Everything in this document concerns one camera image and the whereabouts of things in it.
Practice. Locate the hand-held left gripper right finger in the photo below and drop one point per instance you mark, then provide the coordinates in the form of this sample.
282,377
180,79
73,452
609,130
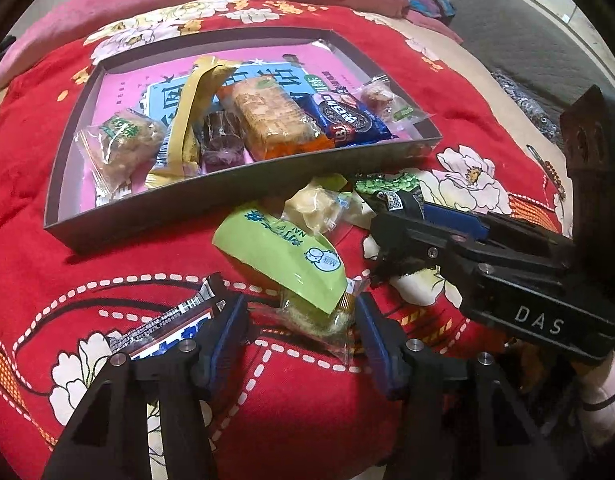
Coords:
375,345

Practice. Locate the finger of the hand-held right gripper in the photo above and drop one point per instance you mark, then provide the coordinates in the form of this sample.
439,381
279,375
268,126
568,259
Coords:
412,240
452,217

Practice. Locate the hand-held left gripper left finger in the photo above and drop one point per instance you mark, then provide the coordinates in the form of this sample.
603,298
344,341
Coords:
227,330

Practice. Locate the black and green snack packet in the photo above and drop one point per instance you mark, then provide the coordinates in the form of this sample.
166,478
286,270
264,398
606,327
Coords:
387,195

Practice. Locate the black chocolate bar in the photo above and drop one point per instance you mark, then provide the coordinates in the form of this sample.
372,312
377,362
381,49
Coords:
162,327

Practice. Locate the green cake packet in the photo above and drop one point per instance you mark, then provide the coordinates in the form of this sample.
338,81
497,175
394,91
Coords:
277,255

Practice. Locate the shallow grey cardboard box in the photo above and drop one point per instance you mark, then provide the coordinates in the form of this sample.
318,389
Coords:
187,205

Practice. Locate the blue cookie packet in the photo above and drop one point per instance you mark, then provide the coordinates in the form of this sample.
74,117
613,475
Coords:
347,120

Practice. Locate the orange cake packet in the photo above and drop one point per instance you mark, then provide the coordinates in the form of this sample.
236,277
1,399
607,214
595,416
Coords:
272,115

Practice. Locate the clear dark chocolate packet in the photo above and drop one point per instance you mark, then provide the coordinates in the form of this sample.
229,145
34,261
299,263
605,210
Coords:
220,140

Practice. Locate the yellow wafer packet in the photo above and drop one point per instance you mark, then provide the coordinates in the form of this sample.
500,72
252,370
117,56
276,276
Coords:
187,110

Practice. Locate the person's right forearm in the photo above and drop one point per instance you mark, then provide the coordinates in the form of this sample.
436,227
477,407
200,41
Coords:
607,395

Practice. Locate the cream pastry packet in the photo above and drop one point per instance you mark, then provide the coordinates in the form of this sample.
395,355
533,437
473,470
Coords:
317,205

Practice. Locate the grey patterned cloth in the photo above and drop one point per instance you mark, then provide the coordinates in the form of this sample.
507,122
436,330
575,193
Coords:
527,100

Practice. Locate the small clear candy packet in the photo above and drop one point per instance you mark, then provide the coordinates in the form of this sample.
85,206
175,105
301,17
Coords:
377,95

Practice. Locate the dark wooden furniture piece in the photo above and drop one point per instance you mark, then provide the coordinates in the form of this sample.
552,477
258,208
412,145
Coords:
587,160

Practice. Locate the red floral blanket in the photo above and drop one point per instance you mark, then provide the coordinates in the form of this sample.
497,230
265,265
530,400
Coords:
62,285

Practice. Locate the clear green-label snack packet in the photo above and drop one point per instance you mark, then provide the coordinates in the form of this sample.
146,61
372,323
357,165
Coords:
122,145

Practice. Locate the colourful clothes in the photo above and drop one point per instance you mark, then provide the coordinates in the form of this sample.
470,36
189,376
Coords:
430,2

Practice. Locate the pink book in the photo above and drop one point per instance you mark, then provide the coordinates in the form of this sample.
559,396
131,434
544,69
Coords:
122,85

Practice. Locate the pink folded quilt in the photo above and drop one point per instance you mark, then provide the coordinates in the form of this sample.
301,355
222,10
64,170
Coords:
137,5

